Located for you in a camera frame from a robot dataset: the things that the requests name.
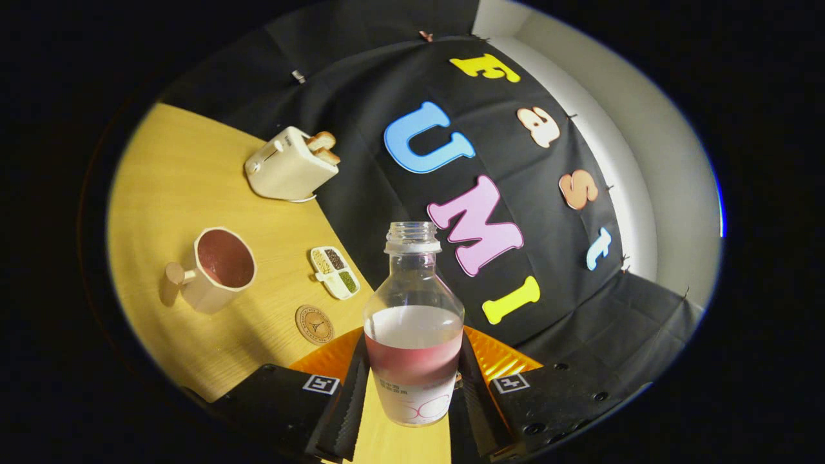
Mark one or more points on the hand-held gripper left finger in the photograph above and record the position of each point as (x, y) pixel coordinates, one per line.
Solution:
(351, 399)

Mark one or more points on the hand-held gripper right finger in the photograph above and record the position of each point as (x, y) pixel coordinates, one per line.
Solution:
(474, 406)

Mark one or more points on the round wooden coaster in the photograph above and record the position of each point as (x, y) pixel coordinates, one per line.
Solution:
(314, 325)

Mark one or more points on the clear juice bottle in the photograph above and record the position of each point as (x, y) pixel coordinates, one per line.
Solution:
(412, 335)

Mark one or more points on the cream cup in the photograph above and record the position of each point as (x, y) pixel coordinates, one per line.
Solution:
(206, 290)

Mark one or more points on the divided white spice dish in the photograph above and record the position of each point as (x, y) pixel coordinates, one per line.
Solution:
(335, 274)

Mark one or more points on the cream toaster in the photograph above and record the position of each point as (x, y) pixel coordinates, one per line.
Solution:
(287, 167)

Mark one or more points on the toast slice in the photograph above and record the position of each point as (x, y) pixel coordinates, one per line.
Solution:
(321, 140)
(329, 156)

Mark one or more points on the wooden table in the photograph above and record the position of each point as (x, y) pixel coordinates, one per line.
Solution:
(167, 180)

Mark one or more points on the black backdrop cloth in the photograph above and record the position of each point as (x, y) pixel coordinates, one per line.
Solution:
(361, 96)

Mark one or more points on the red cloth clip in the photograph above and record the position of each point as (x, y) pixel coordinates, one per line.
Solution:
(425, 35)

